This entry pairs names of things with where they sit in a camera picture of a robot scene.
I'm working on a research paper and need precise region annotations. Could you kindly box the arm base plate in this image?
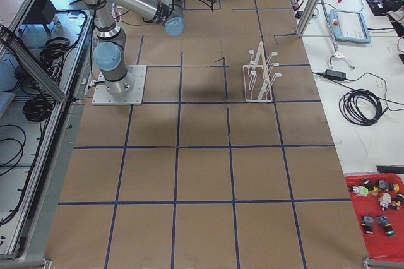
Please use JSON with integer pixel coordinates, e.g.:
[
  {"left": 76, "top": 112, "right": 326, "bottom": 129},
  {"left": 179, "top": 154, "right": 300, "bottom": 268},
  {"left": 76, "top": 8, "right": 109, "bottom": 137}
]
[{"left": 92, "top": 65, "right": 147, "bottom": 105}]

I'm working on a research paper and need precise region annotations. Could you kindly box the black power adapter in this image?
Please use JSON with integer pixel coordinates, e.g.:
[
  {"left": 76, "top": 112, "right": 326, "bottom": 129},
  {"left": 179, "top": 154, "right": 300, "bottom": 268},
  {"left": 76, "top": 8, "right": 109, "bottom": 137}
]
[{"left": 324, "top": 69, "right": 347, "bottom": 81}]

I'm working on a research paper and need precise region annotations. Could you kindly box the metal reacher grabber tool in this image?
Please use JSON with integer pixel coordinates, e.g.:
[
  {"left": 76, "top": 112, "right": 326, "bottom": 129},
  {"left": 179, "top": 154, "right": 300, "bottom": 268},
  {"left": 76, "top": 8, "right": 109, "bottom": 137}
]
[{"left": 320, "top": 0, "right": 356, "bottom": 70}]

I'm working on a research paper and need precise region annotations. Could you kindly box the blue teach pendant tablet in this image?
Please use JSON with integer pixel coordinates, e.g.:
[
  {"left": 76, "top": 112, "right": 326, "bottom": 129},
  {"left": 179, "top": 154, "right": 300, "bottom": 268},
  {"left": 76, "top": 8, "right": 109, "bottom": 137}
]
[{"left": 328, "top": 9, "right": 371, "bottom": 44}]

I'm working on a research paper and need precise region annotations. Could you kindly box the coiled black cable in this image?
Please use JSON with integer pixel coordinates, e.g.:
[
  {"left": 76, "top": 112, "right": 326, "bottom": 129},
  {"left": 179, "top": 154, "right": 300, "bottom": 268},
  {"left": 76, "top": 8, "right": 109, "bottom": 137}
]
[{"left": 339, "top": 88, "right": 383, "bottom": 126}]

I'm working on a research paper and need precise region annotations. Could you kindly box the red parts tray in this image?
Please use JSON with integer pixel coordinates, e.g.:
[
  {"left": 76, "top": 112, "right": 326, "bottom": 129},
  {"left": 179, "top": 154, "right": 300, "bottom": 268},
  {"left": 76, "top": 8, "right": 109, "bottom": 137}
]
[{"left": 345, "top": 174, "right": 403, "bottom": 263}]

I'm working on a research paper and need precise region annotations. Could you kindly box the white wire cup rack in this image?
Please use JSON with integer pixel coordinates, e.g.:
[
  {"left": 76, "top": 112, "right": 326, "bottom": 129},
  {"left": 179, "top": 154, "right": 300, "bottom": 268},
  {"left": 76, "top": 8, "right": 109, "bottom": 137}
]
[{"left": 242, "top": 41, "right": 282, "bottom": 102}]

